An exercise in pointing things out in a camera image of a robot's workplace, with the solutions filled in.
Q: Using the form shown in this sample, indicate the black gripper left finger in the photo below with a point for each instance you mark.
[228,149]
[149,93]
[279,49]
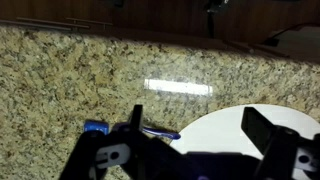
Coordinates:
[136,150]

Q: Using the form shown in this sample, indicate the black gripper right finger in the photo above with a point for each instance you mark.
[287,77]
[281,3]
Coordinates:
[266,140]

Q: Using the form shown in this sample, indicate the white round sink basin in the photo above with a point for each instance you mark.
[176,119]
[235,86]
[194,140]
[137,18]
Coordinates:
[216,133]

